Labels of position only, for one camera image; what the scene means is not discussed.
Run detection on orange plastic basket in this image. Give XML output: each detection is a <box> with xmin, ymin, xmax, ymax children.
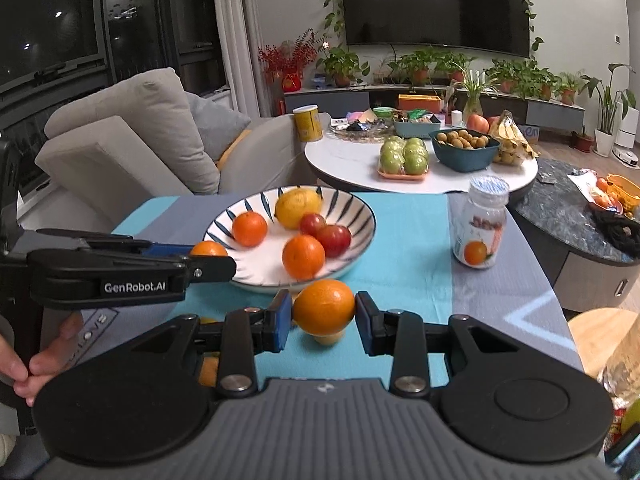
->
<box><xmin>597</xmin><ymin>174</ymin><xmax>640</xmax><ymax>213</ymax></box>

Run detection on dark marble round table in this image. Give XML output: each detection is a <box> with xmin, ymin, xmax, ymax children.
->
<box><xmin>507</xmin><ymin>158</ymin><xmax>640</xmax><ymax>313</ymax></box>

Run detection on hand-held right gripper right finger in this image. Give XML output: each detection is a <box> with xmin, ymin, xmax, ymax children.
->
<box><xmin>355</xmin><ymin>292</ymin><xmax>551</xmax><ymax>397</ymax></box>

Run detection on crinkled clear plastic bag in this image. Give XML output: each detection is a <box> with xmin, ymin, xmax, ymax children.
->
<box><xmin>597</xmin><ymin>325</ymin><xmax>640</xmax><ymax>461</ymax></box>

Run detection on round wooden stool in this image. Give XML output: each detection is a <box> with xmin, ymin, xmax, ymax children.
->
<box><xmin>567</xmin><ymin>307</ymin><xmax>640</xmax><ymax>381</ymax></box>

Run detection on yellow cushion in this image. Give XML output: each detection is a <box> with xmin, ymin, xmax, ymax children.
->
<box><xmin>217</xmin><ymin>130</ymin><xmax>253</xmax><ymax>171</ymax></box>

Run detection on beige sofa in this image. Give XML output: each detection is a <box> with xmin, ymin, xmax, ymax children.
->
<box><xmin>17</xmin><ymin>66</ymin><xmax>311</xmax><ymax>233</ymax></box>

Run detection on pack of green apples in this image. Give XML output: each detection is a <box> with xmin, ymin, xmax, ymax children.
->
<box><xmin>377</xmin><ymin>135</ymin><xmax>432</xmax><ymax>181</ymax></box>

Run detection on white round coffee table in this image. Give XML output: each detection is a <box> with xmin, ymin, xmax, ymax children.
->
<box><xmin>304</xmin><ymin>114</ymin><xmax>540</xmax><ymax>195</ymax></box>

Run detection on grey pillow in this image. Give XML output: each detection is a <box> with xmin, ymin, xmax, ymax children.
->
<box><xmin>186</xmin><ymin>91</ymin><xmax>252</xmax><ymax>161</ymax></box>

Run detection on row of potted plants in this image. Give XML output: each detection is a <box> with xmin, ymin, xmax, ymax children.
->
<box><xmin>316</xmin><ymin>42</ymin><xmax>583</xmax><ymax>107</ymax></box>

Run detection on teal snack box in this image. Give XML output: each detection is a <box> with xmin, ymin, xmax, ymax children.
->
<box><xmin>391</xmin><ymin>112</ymin><xmax>447</xmax><ymax>139</ymax></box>

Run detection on red apple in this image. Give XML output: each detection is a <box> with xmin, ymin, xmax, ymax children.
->
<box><xmin>299</xmin><ymin>213</ymin><xmax>327</xmax><ymax>237</ymax></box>
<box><xmin>316</xmin><ymin>225</ymin><xmax>352</xmax><ymax>259</ymax></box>

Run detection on tall plant in white pot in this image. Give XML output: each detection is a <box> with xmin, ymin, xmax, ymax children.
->
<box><xmin>580</xmin><ymin>62</ymin><xmax>636</xmax><ymax>157</ymax></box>

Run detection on bunch of bananas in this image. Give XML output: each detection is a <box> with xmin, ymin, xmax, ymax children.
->
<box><xmin>487</xmin><ymin>109</ymin><xmax>541</xmax><ymax>166</ymax></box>

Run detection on red flower arrangement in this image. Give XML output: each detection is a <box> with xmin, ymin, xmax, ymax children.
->
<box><xmin>257</xmin><ymin>30</ymin><xmax>321</xmax><ymax>93</ymax></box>

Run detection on person's left hand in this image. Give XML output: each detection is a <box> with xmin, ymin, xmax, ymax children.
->
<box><xmin>0</xmin><ymin>312</ymin><xmax>84</xmax><ymax>409</ymax></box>

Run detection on white paper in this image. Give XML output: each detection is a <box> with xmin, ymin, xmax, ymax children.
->
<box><xmin>567</xmin><ymin>172</ymin><xmax>601</xmax><ymax>201</ymax></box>

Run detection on teal bowl of longans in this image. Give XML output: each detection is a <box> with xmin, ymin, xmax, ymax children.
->
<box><xmin>429</xmin><ymin>129</ymin><xmax>501</xmax><ymax>171</ymax></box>

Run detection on pink apples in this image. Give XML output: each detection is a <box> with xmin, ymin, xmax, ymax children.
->
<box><xmin>466</xmin><ymin>113</ymin><xmax>501</xmax><ymax>133</ymax></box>

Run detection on yellow lemon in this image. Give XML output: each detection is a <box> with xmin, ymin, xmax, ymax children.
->
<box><xmin>275</xmin><ymin>187</ymin><xmax>323</xmax><ymax>231</ymax></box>

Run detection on glass plate of candies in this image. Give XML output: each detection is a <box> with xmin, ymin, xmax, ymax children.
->
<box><xmin>330</xmin><ymin>115</ymin><xmax>393</xmax><ymax>142</ymax></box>

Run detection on black cloth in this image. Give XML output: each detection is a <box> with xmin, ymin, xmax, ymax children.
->
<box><xmin>592</xmin><ymin>207</ymin><xmax>640</xmax><ymax>256</ymax></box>

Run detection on orange box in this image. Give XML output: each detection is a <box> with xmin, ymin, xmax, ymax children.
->
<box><xmin>398</xmin><ymin>93</ymin><xmax>444</xmax><ymax>114</ymax></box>

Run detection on glass jar with orange label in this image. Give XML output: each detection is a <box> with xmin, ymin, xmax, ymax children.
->
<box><xmin>453</xmin><ymin>176</ymin><xmax>510</xmax><ymax>271</ymax></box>

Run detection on blue grey printed tablecloth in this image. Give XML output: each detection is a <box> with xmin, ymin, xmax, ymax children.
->
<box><xmin>42</xmin><ymin>191</ymin><xmax>586</xmax><ymax>392</ymax></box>

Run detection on glass vase with plant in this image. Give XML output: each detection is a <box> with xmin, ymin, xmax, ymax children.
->
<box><xmin>445</xmin><ymin>67</ymin><xmax>501</xmax><ymax>123</ymax></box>

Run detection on black wall television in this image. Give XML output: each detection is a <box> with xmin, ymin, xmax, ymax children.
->
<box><xmin>341</xmin><ymin>0</ymin><xmax>531</xmax><ymax>59</ymax></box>

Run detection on white bowl with dark stripes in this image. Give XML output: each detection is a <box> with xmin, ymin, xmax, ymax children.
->
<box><xmin>202</xmin><ymin>186</ymin><xmax>377</xmax><ymax>295</ymax></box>

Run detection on yellow tin can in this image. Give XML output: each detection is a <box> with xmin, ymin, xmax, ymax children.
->
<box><xmin>292</xmin><ymin>104</ymin><xmax>324</xmax><ymax>143</ymax></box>

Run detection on dark window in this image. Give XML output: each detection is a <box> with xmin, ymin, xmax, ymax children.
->
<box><xmin>0</xmin><ymin>0</ymin><xmax>226</xmax><ymax>126</ymax></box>

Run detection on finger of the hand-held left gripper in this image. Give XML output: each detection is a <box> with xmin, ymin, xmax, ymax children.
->
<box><xmin>35</xmin><ymin>228</ymin><xmax>194</xmax><ymax>257</ymax></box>
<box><xmin>27</xmin><ymin>249</ymin><xmax>237</xmax><ymax>311</ymax></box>

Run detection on white floor appliance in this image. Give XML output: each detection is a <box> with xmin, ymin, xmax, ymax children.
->
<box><xmin>616</xmin><ymin>100</ymin><xmax>640</xmax><ymax>150</ymax></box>

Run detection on grey television cabinet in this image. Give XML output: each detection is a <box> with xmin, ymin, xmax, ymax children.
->
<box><xmin>283</xmin><ymin>82</ymin><xmax>586</xmax><ymax>121</ymax></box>

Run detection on beige curtain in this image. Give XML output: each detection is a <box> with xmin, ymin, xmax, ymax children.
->
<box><xmin>210</xmin><ymin>0</ymin><xmax>281</xmax><ymax>118</ymax></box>

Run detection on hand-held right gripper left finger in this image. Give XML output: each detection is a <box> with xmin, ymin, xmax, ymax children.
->
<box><xmin>112</xmin><ymin>290</ymin><xmax>294</xmax><ymax>397</ymax></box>

